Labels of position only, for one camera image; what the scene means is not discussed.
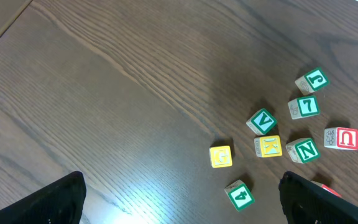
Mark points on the green V block left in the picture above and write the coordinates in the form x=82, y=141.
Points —
x=261, y=122

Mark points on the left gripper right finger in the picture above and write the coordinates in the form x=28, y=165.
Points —
x=305, y=202

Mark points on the green N block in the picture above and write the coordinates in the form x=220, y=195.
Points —
x=302, y=150

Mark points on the green J block left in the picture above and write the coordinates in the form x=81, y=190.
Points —
x=312, y=81

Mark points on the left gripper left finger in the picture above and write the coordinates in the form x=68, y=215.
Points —
x=59, y=202

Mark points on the green 4 block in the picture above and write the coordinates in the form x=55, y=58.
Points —
x=239, y=195

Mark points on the yellow G block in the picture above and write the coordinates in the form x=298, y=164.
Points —
x=220, y=156

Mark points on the red U block left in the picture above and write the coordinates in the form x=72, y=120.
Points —
x=341, y=138

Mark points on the green 7 block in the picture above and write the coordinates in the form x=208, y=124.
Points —
x=304, y=107

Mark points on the yellow K block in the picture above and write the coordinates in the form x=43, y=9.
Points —
x=268, y=146

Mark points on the red E block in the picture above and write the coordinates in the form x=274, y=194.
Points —
x=325, y=187

